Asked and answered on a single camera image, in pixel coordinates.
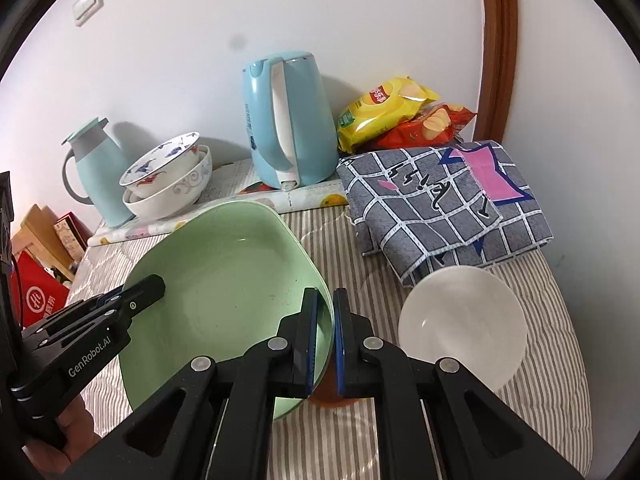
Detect red paper bag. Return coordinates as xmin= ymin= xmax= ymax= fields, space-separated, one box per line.
xmin=9 ymin=251 xmax=72 ymax=332

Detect brown wooden door frame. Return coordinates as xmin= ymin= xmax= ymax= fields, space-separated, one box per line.
xmin=475 ymin=0 xmax=519 ymax=147

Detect light blue thermos jug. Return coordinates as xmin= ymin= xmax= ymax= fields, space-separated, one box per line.
xmin=61 ymin=117 xmax=136 ymax=228

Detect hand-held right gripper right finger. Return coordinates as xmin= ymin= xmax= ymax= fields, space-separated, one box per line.
xmin=332 ymin=287 xmax=586 ymax=480

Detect brown paper bag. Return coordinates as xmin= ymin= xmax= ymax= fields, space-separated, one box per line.
xmin=10 ymin=203 xmax=77 ymax=281

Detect fruit print table mat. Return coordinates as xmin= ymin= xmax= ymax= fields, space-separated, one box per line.
xmin=92 ymin=157 xmax=351 ymax=248

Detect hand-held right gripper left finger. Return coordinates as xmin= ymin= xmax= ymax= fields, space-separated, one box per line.
xmin=65 ymin=287 xmax=333 ymax=480

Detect brown bowl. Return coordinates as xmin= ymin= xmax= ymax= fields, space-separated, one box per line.
xmin=309 ymin=367 xmax=362 ymax=409

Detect light blue electric kettle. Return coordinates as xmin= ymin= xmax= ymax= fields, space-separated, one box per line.
xmin=242 ymin=51 xmax=339 ymax=192

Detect white light switch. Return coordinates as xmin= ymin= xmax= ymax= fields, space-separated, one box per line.
xmin=71 ymin=0 xmax=105 ymax=27

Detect striped quilted mattress pad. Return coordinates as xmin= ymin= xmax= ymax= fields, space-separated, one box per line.
xmin=65 ymin=200 xmax=593 ymax=480

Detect green plate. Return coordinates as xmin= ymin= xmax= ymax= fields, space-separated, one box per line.
xmin=117 ymin=201 xmax=335 ymax=423

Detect patterned red box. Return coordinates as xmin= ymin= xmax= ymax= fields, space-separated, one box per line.
xmin=52 ymin=211 xmax=94 ymax=267

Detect red chip bag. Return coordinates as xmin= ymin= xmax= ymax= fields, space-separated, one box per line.
xmin=376 ymin=102 xmax=478 ymax=150

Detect yellow chip bag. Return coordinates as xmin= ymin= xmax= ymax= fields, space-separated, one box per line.
xmin=336 ymin=76 xmax=441 ymax=155

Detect blue and red patterned bowl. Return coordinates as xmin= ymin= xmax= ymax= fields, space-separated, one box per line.
xmin=119 ymin=131 xmax=202 ymax=199

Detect folded grey checked cloth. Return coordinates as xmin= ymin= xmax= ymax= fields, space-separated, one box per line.
xmin=336 ymin=140 xmax=555 ymax=288

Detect large grey patterned white bowl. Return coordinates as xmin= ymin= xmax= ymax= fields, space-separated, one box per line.
xmin=122 ymin=147 xmax=213 ymax=221

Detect person's left hand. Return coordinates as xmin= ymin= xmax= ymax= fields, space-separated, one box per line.
xmin=22 ymin=394 xmax=103 ymax=476

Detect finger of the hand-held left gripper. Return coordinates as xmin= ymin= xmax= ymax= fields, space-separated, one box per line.
xmin=75 ymin=275 xmax=166 ymax=323

